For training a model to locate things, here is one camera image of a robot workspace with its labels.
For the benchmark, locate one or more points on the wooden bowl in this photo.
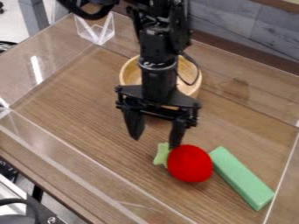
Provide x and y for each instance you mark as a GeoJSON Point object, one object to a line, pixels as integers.
{"type": "Point", "coordinates": [159, 86]}

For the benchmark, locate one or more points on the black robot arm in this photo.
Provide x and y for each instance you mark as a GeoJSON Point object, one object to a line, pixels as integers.
{"type": "Point", "coordinates": [161, 28]}

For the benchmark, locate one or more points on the black equipment lower left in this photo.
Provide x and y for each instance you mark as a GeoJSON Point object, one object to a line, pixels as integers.
{"type": "Point", "coordinates": [21, 207]}

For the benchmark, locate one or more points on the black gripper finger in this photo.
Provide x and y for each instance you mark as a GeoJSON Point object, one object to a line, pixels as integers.
{"type": "Point", "coordinates": [176, 133]}
{"type": "Point", "coordinates": [135, 123]}

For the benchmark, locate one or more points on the red plush fruit green leaf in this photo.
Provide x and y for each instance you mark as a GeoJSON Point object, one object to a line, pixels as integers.
{"type": "Point", "coordinates": [187, 162]}

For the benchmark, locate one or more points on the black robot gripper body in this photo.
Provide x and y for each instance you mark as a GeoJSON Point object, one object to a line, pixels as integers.
{"type": "Point", "coordinates": [171, 115]}

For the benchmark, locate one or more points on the green rectangular block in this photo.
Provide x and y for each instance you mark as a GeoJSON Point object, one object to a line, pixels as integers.
{"type": "Point", "coordinates": [242, 179]}

